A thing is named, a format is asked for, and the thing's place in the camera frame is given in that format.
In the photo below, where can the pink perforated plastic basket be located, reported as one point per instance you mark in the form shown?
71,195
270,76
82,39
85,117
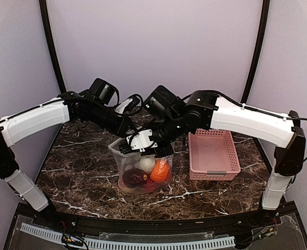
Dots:
212,156

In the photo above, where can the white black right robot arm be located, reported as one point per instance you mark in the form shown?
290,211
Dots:
207,110

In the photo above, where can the black left frame post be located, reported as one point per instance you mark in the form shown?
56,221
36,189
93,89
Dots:
51,46

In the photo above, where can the black front mounting rail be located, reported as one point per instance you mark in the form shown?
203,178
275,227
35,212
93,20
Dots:
245,226

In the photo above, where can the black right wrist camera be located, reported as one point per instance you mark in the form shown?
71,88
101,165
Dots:
162,103

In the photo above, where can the black frame post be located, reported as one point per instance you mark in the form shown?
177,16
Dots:
51,46
257,50

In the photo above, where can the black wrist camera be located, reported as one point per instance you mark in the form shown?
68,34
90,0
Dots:
162,103
101,91

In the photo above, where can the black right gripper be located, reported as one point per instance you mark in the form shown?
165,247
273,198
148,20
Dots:
167,150

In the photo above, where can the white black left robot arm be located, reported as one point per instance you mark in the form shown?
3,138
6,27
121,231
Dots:
69,106

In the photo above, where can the orange toy fruit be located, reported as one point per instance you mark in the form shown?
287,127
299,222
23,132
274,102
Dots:
160,171

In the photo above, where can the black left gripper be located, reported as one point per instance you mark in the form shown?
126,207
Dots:
122,128

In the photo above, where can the grey slotted cable duct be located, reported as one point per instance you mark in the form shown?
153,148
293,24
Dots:
120,241

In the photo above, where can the black right frame post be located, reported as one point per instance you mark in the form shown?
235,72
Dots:
257,50

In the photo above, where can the dark purple toy onion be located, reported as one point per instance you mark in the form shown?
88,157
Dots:
134,177

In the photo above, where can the white toy radish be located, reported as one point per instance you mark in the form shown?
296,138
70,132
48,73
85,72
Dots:
147,164

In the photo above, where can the clear zip top bag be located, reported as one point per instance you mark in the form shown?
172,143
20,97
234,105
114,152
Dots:
131,161

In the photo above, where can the red toy pomegranate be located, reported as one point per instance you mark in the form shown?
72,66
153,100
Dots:
151,186

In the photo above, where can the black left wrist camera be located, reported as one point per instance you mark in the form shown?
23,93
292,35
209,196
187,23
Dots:
101,91

